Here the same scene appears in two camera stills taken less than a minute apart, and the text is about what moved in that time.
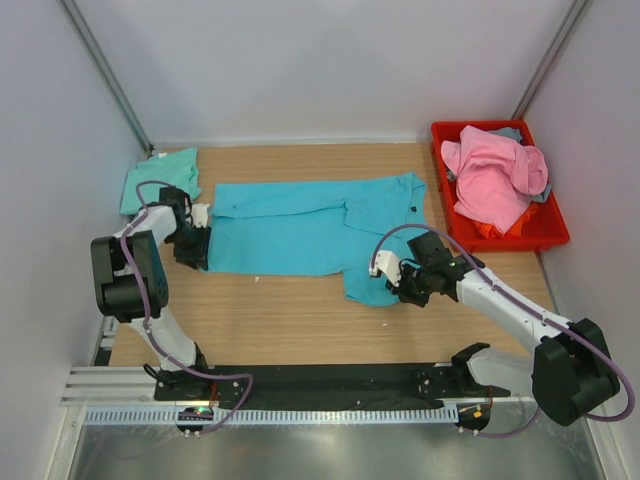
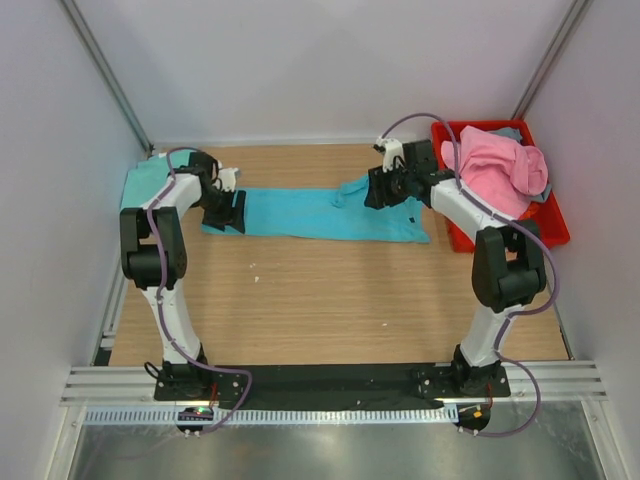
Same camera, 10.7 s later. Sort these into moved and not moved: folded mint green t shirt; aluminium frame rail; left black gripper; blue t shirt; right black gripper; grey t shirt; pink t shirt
Moved: left black gripper; blue t shirt; right black gripper
Not moved: folded mint green t shirt; aluminium frame rail; pink t shirt; grey t shirt
